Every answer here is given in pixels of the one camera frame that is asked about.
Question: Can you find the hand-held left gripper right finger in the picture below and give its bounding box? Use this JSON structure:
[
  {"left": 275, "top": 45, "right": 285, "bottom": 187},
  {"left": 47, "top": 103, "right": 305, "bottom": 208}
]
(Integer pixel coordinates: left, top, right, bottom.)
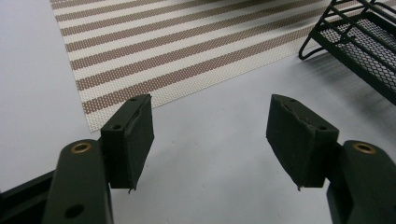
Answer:
[{"left": 265, "top": 93, "right": 396, "bottom": 224}]

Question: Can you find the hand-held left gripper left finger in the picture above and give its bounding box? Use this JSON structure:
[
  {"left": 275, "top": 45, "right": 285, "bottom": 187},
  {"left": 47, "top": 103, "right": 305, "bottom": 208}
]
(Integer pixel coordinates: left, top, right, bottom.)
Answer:
[{"left": 41, "top": 93, "right": 155, "bottom": 224}]

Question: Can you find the brown striped woven placemat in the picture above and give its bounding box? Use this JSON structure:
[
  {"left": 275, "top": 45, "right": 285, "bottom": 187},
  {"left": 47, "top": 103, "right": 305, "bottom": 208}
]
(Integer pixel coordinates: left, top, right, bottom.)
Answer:
[{"left": 49, "top": 0, "right": 335, "bottom": 133}]

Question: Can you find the black wire mesh rack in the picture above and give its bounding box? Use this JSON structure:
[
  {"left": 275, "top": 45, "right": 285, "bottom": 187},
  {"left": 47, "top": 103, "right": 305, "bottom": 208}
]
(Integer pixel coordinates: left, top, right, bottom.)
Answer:
[{"left": 298, "top": 0, "right": 396, "bottom": 106}]

